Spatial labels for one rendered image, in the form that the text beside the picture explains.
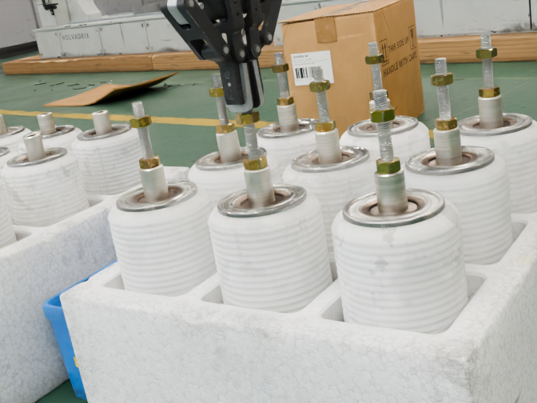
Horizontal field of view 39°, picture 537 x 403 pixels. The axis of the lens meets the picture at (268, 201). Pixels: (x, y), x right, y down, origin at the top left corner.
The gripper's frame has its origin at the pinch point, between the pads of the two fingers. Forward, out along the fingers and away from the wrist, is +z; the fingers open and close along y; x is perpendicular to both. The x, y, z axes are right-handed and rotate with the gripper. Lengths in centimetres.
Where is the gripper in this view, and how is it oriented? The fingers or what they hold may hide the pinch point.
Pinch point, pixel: (242, 85)
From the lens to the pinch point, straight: 60.7
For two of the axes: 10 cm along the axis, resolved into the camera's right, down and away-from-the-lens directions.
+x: 7.9, 0.5, -6.1
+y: -5.9, 3.3, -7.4
